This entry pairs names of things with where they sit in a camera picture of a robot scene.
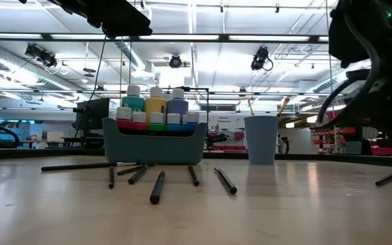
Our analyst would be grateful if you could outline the black paintbrush orange tip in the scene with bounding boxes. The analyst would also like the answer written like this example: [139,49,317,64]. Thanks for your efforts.
[186,164,201,187]
[374,171,392,187]

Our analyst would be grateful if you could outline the large yellow paint bottle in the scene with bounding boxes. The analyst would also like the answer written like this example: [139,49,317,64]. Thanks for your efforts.
[144,86,168,116]

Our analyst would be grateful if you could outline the large violet-blue paint bottle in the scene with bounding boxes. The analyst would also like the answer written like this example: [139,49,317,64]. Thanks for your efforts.
[166,87,189,116]

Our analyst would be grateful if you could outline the small teal paint bottle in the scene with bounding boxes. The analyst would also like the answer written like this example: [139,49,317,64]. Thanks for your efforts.
[165,112,182,132]

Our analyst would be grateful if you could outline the thin brown paintbrush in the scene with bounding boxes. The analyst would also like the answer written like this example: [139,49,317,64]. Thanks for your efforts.
[116,164,146,176]

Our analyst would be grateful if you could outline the plain black paintbrush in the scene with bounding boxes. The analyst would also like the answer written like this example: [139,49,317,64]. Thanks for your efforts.
[148,169,167,206]

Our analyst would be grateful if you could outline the red storage bin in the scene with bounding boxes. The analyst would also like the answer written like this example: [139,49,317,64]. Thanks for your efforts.
[371,146,392,157]

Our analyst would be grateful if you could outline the black spotlights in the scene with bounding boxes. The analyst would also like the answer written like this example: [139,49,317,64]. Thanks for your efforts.
[24,43,59,69]

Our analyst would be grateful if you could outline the black monitor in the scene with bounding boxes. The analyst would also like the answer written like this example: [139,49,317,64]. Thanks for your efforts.
[74,97,111,131]

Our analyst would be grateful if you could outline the person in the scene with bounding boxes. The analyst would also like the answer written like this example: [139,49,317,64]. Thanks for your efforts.
[280,135,291,154]

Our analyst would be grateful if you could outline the teal plastic bin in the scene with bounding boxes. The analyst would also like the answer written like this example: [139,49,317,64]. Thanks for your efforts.
[101,117,209,165]

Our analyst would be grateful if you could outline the white box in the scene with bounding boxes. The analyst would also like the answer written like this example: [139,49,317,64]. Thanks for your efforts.
[42,131,65,142]

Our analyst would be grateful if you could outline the blue plastic cup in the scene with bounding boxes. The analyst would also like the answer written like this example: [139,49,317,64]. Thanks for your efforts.
[243,115,280,165]

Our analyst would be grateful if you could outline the black hanging cable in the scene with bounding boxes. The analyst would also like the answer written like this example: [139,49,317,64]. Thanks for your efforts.
[71,33,108,146]

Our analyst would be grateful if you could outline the black hanging camera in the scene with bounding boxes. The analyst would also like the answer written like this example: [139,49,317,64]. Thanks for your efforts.
[250,46,274,71]
[168,54,183,69]

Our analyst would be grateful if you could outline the black horizontal frame bar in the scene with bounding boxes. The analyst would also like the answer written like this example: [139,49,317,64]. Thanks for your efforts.
[0,32,331,44]

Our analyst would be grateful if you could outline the silver ceiling duct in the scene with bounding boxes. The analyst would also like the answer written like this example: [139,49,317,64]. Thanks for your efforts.
[0,47,81,91]

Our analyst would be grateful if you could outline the black tripod camera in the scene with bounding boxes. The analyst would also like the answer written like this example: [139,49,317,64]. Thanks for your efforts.
[205,133,229,148]

